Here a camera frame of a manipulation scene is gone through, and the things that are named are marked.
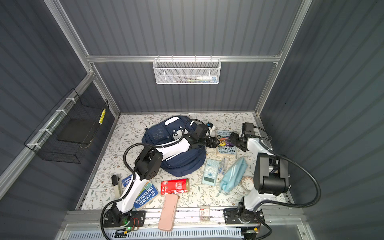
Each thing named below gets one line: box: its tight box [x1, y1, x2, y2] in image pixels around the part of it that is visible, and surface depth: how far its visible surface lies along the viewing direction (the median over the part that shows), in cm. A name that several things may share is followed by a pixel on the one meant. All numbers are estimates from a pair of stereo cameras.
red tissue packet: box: [160, 178, 190, 195], surface depth 85 cm
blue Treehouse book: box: [133, 180, 159, 211], surface depth 80 cm
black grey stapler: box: [111, 174, 123, 199], surface depth 82 cm
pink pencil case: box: [158, 193, 179, 232], surface depth 75 cm
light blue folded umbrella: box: [220, 157, 248, 193], surface depth 84 cm
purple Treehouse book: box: [216, 129, 236, 155], surface depth 99 cm
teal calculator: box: [201, 158, 220, 187], surface depth 89 cm
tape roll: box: [240, 175, 254, 191], surface depth 86 cm
